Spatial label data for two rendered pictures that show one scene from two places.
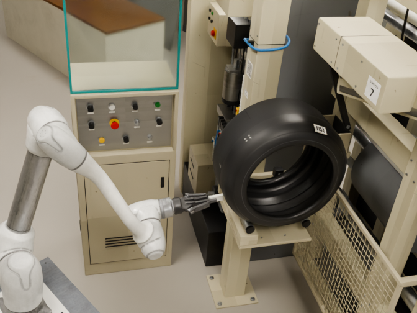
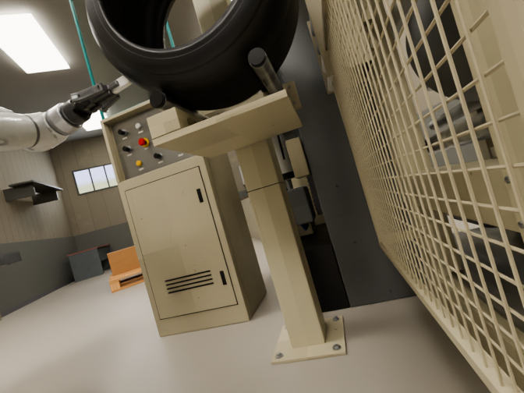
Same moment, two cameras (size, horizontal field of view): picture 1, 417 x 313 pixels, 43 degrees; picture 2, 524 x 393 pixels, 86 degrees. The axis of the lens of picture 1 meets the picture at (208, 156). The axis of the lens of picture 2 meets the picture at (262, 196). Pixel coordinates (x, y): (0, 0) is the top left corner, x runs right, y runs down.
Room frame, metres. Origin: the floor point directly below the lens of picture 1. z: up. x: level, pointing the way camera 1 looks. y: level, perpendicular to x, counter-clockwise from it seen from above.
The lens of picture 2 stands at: (1.33, -0.75, 0.57)
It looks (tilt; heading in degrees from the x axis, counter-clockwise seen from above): 1 degrees up; 30
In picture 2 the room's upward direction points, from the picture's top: 16 degrees counter-clockwise
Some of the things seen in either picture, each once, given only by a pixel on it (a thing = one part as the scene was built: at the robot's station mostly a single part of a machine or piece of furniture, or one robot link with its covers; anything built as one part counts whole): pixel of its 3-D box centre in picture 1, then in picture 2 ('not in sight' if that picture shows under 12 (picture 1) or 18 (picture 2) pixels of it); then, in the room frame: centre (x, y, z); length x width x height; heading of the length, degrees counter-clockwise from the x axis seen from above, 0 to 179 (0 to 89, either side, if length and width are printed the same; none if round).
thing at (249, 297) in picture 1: (231, 288); (309, 336); (2.30, -0.22, 0.01); 0.27 x 0.27 x 0.02; 16
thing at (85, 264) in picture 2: not in sight; (93, 261); (5.13, 6.59, 0.32); 1.20 x 0.64 x 0.64; 46
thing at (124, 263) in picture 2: not in sight; (155, 256); (4.07, 2.88, 0.24); 1.31 x 0.90 x 0.47; 151
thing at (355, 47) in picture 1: (372, 59); not in sight; (2.03, -0.63, 1.71); 0.61 x 0.25 x 0.15; 16
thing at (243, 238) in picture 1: (238, 215); (195, 134); (2.03, -0.17, 0.84); 0.36 x 0.09 x 0.06; 16
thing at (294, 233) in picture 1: (264, 218); (238, 131); (2.07, -0.31, 0.80); 0.37 x 0.36 x 0.02; 106
